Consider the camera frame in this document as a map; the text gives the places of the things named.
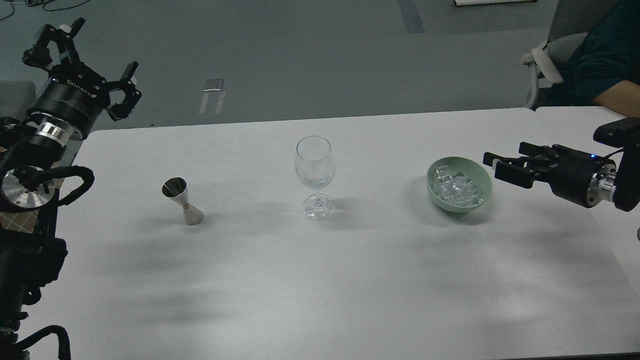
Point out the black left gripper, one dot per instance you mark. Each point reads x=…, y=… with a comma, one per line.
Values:
x=74, y=95

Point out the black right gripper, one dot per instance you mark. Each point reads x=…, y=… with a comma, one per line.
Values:
x=582, y=178

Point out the steel double jigger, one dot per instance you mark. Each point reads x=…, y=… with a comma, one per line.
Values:
x=176, y=189

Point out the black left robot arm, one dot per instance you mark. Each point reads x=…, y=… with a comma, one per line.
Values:
x=33, y=183

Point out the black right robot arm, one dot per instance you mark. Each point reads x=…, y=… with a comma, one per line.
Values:
x=624, y=136

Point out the pile of ice cubes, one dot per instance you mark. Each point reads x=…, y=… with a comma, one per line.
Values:
x=456, y=189

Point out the clear wine glass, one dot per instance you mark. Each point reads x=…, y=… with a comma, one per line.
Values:
x=315, y=169

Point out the grey chair left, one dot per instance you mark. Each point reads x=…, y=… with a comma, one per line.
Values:
x=16, y=98

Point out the green bowl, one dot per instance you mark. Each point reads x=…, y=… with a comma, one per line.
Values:
x=471, y=169

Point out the person in teal shirt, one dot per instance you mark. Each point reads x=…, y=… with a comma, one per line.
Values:
x=608, y=56

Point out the metal floor plate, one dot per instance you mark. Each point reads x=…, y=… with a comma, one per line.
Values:
x=213, y=85

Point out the grey office chair right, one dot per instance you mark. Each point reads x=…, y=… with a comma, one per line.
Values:
x=571, y=22

